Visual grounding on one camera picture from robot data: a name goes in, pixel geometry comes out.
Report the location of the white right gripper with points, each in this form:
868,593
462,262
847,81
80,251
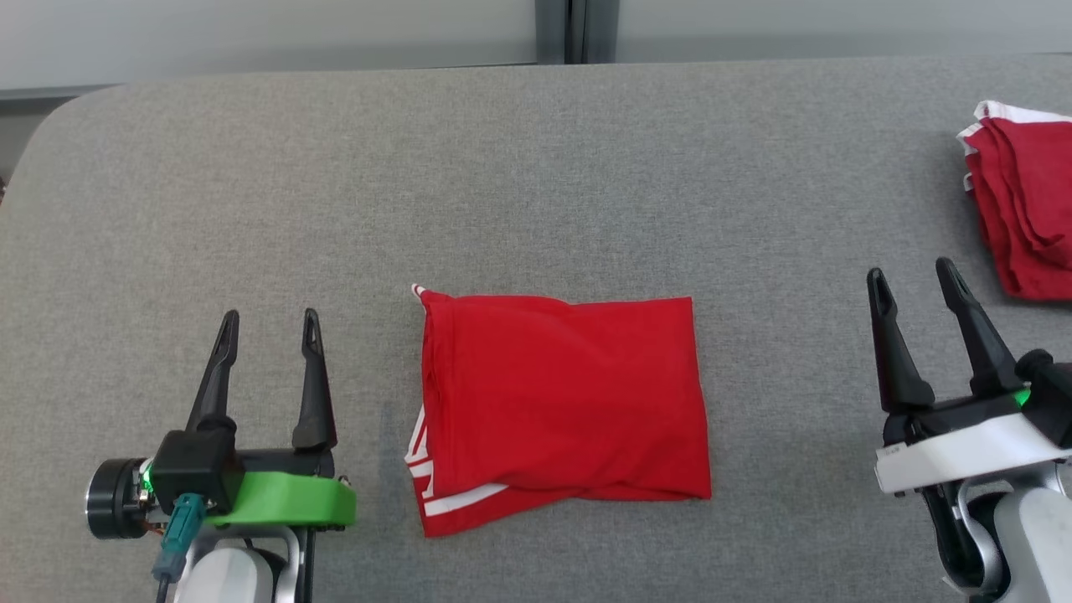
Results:
955,452

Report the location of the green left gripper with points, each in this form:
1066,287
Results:
285,498

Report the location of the red shorts with number print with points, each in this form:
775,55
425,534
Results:
1030,201

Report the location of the red and white shirt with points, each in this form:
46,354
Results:
561,394

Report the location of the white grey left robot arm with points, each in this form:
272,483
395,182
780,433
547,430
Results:
226,578

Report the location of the black cylindrical left gripper motor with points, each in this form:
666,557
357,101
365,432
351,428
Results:
113,498

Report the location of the grey baseboard strip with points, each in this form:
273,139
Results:
42,93

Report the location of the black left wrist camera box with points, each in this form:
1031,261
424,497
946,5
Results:
193,469

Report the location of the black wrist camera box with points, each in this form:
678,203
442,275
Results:
1051,402
193,469

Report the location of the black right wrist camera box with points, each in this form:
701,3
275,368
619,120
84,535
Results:
1051,402

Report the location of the grey vertical partition post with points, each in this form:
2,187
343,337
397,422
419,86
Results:
551,25

